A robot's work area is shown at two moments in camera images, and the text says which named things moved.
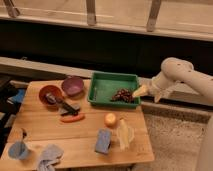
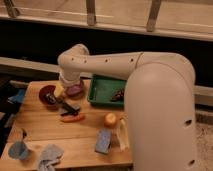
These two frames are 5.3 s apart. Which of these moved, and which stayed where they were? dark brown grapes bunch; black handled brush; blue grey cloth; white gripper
Moved: white gripper
Stayed: blue grey cloth; black handled brush; dark brown grapes bunch
